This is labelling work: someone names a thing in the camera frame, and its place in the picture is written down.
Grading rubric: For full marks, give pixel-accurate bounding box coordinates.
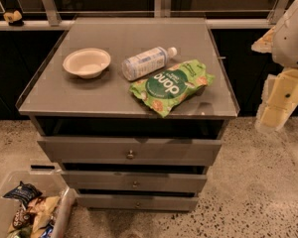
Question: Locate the yellow chip bag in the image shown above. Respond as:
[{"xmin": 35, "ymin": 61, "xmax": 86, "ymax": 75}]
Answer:
[{"xmin": 27, "ymin": 196, "xmax": 61, "ymax": 238}]

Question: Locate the grey top drawer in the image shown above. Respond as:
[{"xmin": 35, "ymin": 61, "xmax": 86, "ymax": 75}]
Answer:
[{"xmin": 38, "ymin": 137, "xmax": 222, "ymax": 166}]

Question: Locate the clear plastic bin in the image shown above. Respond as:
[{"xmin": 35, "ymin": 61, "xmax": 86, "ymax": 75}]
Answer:
[{"xmin": 0, "ymin": 171, "xmax": 75, "ymax": 238}]

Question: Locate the green snack bag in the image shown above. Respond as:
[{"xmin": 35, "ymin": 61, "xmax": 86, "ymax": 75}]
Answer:
[{"xmin": 129, "ymin": 59, "xmax": 215, "ymax": 117}]

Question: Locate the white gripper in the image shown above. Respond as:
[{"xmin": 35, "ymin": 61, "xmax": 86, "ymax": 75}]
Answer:
[{"xmin": 251, "ymin": 0, "xmax": 298, "ymax": 133}]

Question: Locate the grey bottom drawer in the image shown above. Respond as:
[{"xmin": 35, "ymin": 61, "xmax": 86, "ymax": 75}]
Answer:
[{"xmin": 76, "ymin": 194, "xmax": 199, "ymax": 211}]

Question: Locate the grey middle drawer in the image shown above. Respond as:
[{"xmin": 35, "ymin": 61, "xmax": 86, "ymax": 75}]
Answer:
[{"xmin": 62, "ymin": 171, "xmax": 207, "ymax": 193}]

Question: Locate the dark blue snack bag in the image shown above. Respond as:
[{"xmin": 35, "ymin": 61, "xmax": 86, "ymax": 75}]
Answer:
[{"xmin": 3, "ymin": 181, "xmax": 43, "ymax": 208}]

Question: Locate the grey drawer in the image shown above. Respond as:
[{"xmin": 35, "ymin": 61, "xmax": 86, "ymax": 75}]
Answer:
[
  {"xmin": 76, "ymin": 194, "xmax": 199, "ymax": 211},
  {"xmin": 62, "ymin": 171, "xmax": 207, "ymax": 193},
  {"xmin": 38, "ymin": 137, "xmax": 222, "ymax": 166}
]

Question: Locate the brown snack bag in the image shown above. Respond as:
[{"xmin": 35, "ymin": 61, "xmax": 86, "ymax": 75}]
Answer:
[{"xmin": 8, "ymin": 207, "xmax": 35, "ymax": 232}]

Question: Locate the metal window railing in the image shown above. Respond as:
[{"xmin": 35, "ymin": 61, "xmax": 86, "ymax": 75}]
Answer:
[{"xmin": 0, "ymin": 0, "xmax": 294, "ymax": 31}]

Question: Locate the white paper bowl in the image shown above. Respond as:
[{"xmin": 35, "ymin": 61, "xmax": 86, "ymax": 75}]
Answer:
[{"xmin": 63, "ymin": 48, "xmax": 111, "ymax": 79}]

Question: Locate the yellow black small object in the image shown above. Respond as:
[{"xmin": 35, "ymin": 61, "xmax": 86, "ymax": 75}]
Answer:
[{"xmin": 3, "ymin": 9, "xmax": 24, "ymax": 26}]

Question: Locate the grey drawer cabinet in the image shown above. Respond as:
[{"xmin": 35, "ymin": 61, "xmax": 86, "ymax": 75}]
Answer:
[{"xmin": 17, "ymin": 18, "xmax": 239, "ymax": 198}]

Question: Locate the clear plastic water bottle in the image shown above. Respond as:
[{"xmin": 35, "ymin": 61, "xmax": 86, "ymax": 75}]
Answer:
[{"xmin": 122, "ymin": 47, "xmax": 178, "ymax": 81}]

